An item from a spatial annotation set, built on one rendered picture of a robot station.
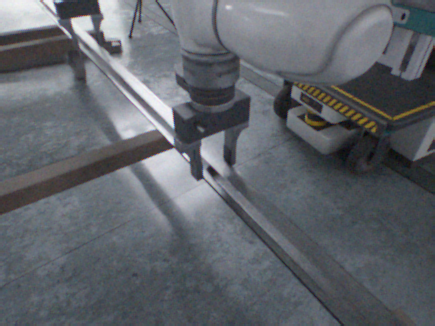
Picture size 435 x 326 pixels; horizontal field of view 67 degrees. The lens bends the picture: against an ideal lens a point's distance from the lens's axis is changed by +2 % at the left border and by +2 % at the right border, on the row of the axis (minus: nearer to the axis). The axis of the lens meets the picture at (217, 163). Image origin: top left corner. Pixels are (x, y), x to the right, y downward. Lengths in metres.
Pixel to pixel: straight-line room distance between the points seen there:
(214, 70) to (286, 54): 0.17
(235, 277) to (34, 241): 0.67
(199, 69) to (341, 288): 0.35
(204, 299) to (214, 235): 0.22
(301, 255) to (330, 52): 0.29
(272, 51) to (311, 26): 0.05
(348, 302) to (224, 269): 0.61
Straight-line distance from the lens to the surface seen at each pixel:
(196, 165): 0.58
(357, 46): 0.32
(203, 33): 0.43
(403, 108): 1.25
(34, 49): 1.73
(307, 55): 0.32
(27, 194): 0.99
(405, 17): 1.19
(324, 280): 0.48
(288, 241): 0.50
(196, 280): 1.02
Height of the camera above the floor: 0.88
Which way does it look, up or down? 40 degrees down
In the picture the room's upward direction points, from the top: 1 degrees counter-clockwise
